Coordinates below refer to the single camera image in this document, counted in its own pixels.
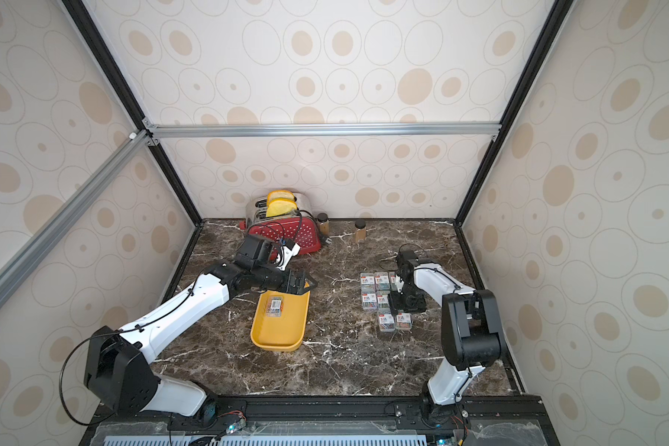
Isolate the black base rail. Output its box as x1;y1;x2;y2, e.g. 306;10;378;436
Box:
81;395;559;445

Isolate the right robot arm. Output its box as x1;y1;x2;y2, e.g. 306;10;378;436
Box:
388;249;507;406

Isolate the red toaster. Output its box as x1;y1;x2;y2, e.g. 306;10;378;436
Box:
239;191;323;255

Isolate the spice jar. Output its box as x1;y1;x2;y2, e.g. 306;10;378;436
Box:
317;212;330;238
354;219;367;243

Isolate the horizontal aluminium rail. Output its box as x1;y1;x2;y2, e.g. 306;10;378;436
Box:
149;122;501;139

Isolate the paper clip box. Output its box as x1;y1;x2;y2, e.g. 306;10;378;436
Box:
377;312;396;333
375;271;390;290
360;272;376;288
375;290;390;312
395;312;413;331
266;295;284;318
361;289;378;311

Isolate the yellow toast slice front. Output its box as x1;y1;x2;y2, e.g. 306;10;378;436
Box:
266;198;298;219

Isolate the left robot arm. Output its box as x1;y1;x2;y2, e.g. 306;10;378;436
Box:
84;234;314;425

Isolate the left spice jar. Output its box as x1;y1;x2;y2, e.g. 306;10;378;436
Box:
317;212;330;238

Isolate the left aluminium rail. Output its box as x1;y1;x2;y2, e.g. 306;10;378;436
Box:
0;129;149;310

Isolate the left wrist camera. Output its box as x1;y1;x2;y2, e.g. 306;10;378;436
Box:
276;239;300;271

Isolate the yellow toast slice rear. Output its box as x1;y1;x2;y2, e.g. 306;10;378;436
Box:
267;190;297;204

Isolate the right spice jar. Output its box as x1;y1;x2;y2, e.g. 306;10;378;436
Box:
354;219;367;243

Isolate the yellow toast slice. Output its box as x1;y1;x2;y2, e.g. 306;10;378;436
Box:
266;198;298;219
267;190;297;204

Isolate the yellow storage tray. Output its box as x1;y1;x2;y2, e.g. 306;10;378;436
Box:
251;291;310;352

